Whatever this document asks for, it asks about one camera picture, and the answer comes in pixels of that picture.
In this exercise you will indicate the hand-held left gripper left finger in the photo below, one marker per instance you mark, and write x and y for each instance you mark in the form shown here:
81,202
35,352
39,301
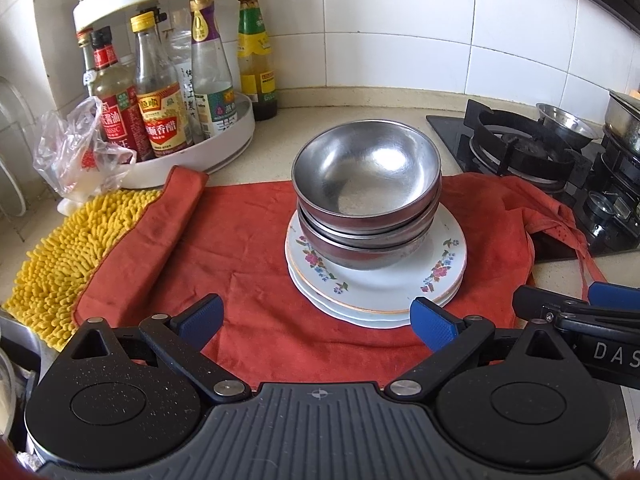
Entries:
202,317

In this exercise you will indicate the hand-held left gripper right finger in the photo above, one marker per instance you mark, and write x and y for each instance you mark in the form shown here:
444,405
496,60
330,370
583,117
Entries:
435,325

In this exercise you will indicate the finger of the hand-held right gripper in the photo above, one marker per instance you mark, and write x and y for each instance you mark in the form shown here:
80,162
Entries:
615,294
540,305

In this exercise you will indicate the white plate with red flowers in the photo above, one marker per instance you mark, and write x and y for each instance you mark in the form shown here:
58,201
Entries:
380,325
380,317

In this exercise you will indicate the gold-rimmed small-floral plate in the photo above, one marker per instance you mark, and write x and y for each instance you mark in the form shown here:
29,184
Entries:
380,285

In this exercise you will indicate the stainless steel bowl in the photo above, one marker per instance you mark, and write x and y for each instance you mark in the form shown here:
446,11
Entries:
360,255
350,225
365,170

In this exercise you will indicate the red cloth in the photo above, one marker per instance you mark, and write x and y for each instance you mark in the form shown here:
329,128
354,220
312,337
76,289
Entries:
250,240

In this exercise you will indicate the black gas stove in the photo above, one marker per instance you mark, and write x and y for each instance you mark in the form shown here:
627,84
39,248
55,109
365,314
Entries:
500,150

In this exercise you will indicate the yellow chenille mat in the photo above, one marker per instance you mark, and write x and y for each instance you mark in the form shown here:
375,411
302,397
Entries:
45,270

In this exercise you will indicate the white two-tier turntable rack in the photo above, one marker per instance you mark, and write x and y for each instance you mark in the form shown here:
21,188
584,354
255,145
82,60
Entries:
220,145

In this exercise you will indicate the steel pot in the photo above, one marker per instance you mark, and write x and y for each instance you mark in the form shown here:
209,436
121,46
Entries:
625,120

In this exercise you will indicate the small steel dish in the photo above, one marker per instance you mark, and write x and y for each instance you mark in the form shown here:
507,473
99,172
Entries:
565,125

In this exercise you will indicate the steel sink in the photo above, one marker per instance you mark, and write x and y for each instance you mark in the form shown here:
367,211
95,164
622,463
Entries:
17,332

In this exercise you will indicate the yellow-cap vinegar bottle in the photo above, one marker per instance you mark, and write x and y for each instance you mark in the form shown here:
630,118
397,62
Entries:
162,125

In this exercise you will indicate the glass bowl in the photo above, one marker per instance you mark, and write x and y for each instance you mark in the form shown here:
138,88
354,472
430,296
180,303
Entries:
6,385

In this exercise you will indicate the clear plastic bag red print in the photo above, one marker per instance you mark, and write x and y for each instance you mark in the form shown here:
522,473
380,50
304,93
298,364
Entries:
75,150

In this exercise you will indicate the clear bottle with purple label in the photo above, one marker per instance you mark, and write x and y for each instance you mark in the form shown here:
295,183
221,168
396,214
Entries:
212,75

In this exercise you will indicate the green-label sauce bottle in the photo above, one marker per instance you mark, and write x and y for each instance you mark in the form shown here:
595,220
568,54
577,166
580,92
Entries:
255,60

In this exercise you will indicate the clear plastic packet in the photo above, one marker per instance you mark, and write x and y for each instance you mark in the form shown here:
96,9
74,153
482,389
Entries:
181,55

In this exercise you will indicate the small clear condiment bottle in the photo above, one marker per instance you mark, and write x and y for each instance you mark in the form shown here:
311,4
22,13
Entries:
89,77

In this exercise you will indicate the black-cap bottle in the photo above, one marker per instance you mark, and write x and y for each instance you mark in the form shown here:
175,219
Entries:
157,19

